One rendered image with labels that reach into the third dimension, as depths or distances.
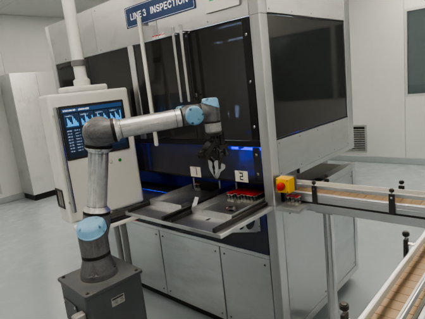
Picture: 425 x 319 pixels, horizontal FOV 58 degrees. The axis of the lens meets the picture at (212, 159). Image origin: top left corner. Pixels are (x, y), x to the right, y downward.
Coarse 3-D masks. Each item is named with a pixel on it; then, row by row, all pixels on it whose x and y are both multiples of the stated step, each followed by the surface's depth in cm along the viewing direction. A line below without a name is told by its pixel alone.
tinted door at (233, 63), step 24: (216, 24) 190; (240, 24) 181; (192, 48) 205; (216, 48) 194; (240, 48) 184; (192, 72) 208; (216, 72) 197; (240, 72) 187; (216, 96) 201; (240, 96) 190; (240, 120) 193
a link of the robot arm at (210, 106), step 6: (204, 102) 166; (210, 102) 165; (216, 102) 167; (204, 108) 165; (210, 108) 166; (216, 108) 167; (204, 114) 166; (210, 114) 166; (216, 114) 167; (204, 120) 169; (210, 120) 167; (216, 120) 167
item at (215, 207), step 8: (208, 200) 200; (216, 200) 205; (224, 200) 208; (264, 200) 194; (192, 208) 191; (200, 208) 196; (208, 208) 197; (216, 208) 196; (224, 208) 195; (240, 208) 192; (248, 208) 184; (208, 216) 185; (216, 216) 181; (224, 216) 178; (232, 216) 175
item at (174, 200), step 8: (168, 192) 224; (176, 192) 229; (184, 192) 232; (192, 192) 230; (200, 192) 228; (208, 192) 226; (216, 192) 218; (152, 200) 213; (160, 200) 220; (168, 200) 220; (176, 200) 218; (184, 200) 216; (192, 200) 203; (168, 208) 205; (176, 208) 200
